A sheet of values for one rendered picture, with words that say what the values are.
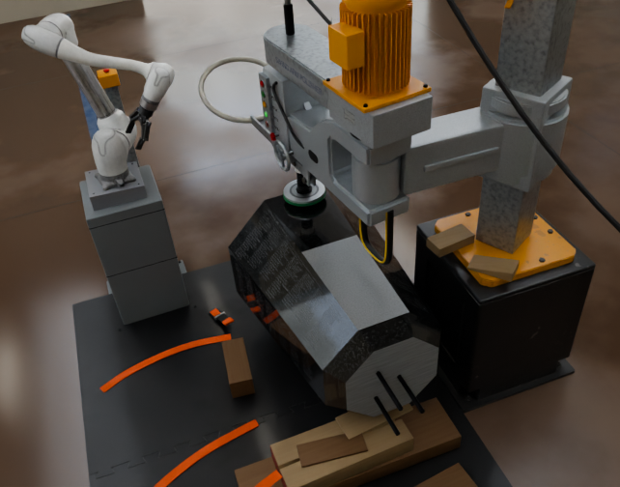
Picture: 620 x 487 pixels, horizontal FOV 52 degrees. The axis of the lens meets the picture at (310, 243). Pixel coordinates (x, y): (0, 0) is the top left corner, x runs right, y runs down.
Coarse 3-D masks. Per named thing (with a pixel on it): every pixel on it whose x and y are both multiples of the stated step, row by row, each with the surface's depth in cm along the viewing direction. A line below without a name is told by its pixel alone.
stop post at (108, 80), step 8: (104, 72) 402; (112, 72) 401; (104, 80) 400; (112, 80) 402; (104, 88) 403; (112, 88) 406; (112, 96) 409; (120, 96) 411; (120, 104) 414; (128, 152) 436; (128, 160) 440; (136, 160) 442
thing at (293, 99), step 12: (264, 72) 288; (276, 72) 280; (288, 84) 276; (288, 96) 279; (300, 96) 282; (276, 108) 290; (288, 108) 282; (300, 108) 286; (276, 132) 301; (288, 132) 290; (288, 144) 294
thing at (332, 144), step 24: (288, 120) 281; (312, 120) 276; (312, 144) 271; (336, 144) 258; (360, 144) 233; (408, 144) 237; (312, 168) 280; (336, 168) 265; (336, 192) 267; (360, 216) 254; (384, 216) 252
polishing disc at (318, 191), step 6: (288, 186) 329; (294, 186) 328; (312, 186) 327; (318, 186) 327; (288, 192) 325; (294, 192) 324; (312, 192) 323; (318, 192) 323; (288, 198) 321; (294, 198) 321; (300, 198) 320; (306, 198) 320; (312, 198) 319; (318, 198) 320
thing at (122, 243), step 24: (144, 168) 364; (96, 216) 330; (120, 216) 335; (144, 216) 340; (96, 240) 338; (120, 240) 343; (144, 240) 349; (168, 240) 354; (120, 264) 352; (144, 264) 358; (168, 264) 364; (120, 288) 362; (144, 288) 368; (168, 288) 374; (120, 312) 372; (144, 312) 378
